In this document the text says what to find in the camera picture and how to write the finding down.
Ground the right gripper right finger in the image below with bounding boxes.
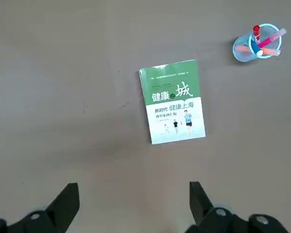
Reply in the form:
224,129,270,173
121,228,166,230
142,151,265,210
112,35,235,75
184,181,290,233

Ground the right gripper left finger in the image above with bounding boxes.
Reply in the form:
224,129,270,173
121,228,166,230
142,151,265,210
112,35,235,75
0,183,80,233

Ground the green and white book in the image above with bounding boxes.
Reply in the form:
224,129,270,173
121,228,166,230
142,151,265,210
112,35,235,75
138,59,207,145

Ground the blue and white marker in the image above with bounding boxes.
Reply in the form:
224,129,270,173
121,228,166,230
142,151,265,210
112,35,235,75
250,33,264,57

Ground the orange highlighter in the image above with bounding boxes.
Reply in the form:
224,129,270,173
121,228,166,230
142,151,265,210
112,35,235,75
236,45,281,57

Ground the pink highlighter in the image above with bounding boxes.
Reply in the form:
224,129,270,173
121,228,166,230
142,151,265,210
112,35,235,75
258,28,287,49

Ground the red marker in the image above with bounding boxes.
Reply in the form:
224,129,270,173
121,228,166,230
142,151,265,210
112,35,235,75
253,24,261,45

